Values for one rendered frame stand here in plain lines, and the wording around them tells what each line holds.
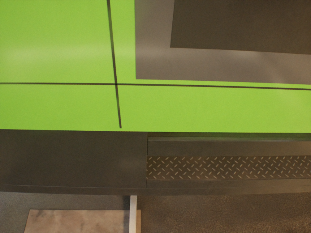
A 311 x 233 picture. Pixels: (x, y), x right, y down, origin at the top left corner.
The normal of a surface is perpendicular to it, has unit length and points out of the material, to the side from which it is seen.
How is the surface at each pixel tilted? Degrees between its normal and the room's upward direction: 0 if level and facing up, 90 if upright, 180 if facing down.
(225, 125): 90
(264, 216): 0
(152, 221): 0
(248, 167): 2
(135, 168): 90
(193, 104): 90
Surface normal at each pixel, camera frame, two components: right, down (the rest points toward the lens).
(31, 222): 0.00, -0.65
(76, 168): 0.02, 0.76
